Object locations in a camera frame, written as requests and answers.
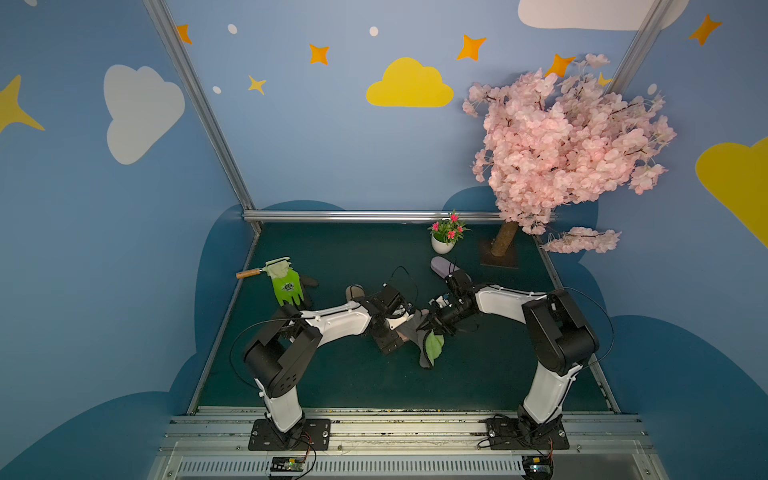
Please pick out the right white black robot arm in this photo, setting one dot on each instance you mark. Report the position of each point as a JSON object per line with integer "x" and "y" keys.
{"x": 563, "y": 340}

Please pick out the aluminium front rail frame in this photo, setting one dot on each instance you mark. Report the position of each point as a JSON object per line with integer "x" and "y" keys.
{"x": 392, "y": 444}

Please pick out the pink cherry blossom tree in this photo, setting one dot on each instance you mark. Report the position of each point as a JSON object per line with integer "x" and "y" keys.
{"x": 560, "y": 138}

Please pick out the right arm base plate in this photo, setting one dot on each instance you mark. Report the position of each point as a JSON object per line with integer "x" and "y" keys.
{"x": 507, "y": 433}

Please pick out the beige cork eyeglass case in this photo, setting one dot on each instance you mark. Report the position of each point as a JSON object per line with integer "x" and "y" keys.
{"x": 353, "y": 292}

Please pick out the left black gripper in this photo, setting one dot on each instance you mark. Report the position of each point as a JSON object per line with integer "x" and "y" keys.
{"x": 395, "y": 335}

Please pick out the small potted pink flowers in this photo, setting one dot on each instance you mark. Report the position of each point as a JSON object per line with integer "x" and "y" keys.
{"x": 446, "y": 232}

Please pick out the wooden handled garden trowel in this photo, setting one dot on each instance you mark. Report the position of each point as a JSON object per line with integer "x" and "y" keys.
{"x": 277, "y": 268}

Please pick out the green black work glove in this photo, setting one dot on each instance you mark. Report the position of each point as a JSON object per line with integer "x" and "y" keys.
{"x": 290, "y": 289}

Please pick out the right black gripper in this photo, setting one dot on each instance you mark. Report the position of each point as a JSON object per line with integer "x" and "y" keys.
{"x": 432, "y": 321}

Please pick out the grey green microfibre cloth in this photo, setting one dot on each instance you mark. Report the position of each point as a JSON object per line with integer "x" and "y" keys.
{"x": 429, "y": 343}

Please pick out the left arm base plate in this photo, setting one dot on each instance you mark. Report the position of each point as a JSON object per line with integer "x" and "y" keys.
{"x": 313, "y": 433}

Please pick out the right green circuit board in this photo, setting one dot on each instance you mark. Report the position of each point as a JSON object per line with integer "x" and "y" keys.
{"x": 537, "y": 468}

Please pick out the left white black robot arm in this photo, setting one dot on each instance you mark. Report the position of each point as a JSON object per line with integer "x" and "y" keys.
{"x": 279, "y": 355}

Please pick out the purple eyeglass case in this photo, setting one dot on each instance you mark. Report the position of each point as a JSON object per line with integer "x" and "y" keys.
{"x": 442, "y": 267}

